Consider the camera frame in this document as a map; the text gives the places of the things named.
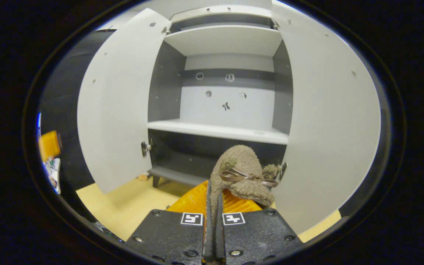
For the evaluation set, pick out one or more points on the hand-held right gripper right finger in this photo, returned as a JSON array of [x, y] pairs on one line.
[[260, 235]]

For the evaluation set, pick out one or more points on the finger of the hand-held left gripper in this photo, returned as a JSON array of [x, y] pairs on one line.
[[50, 145]]

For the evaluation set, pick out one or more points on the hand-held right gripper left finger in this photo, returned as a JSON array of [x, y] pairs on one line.
[[168, 235]]

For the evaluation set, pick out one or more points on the brown fuzzy shoe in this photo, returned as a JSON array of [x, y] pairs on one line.
[[241, 162]]

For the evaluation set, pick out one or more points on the white shoe cabinet door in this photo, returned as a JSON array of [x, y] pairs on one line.
[[120, 103], [329, 121]]

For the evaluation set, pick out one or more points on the white cabinet drawer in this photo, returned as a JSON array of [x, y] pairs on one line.
[[219, 11]]

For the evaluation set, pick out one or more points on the small tan object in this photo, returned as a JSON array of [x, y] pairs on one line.
[[144, 176]]

